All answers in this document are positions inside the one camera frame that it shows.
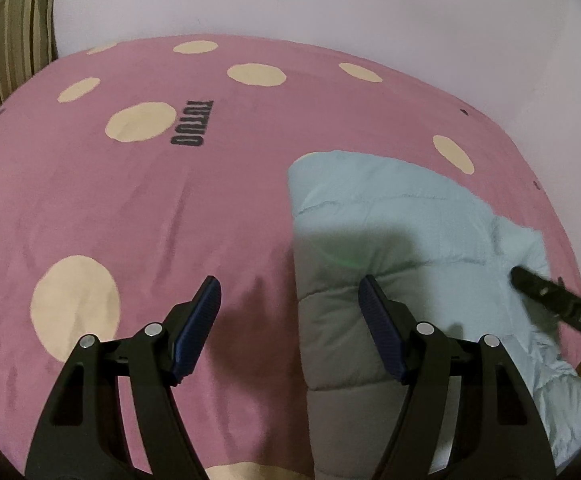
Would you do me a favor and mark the pink polka dot bedsheet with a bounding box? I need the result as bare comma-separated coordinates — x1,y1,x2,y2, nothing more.
0,36,581,476

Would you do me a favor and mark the light blue puffer jacket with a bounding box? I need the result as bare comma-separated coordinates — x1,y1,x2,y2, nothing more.
288,152,581,479

